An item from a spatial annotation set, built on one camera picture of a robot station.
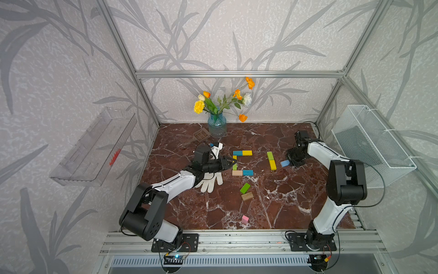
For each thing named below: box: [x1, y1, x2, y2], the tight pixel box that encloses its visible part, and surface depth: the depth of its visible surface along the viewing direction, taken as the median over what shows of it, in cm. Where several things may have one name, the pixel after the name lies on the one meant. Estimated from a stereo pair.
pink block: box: [241, 214, 250, 225], surface depth 77 cm
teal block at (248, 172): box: [242, 169, 254, 176], surface depth 98 cm
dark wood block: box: [240, 191, 254, 201], surface depth 88 cm
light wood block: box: [231, 170, 243, 177], surface depth 98 cm
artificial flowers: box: [193, 77, 255, 123], surface depth 98 cm
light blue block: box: [280, 159, 291, 168], surface depth 96 cm
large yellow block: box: [241, 150, 253, 157], surface depth 107 cm
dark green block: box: [239, 182, 251, 195], surface depth 91 cm
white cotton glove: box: [194, 172, 224, 194], surface depth 93 cm
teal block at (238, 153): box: [232, 150, 243, 157], surface depth 107 cm
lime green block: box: [266, 151, 275, 161], surface depth 104 cm
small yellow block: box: [269, 159, 277, 171], surface depth 100 cm
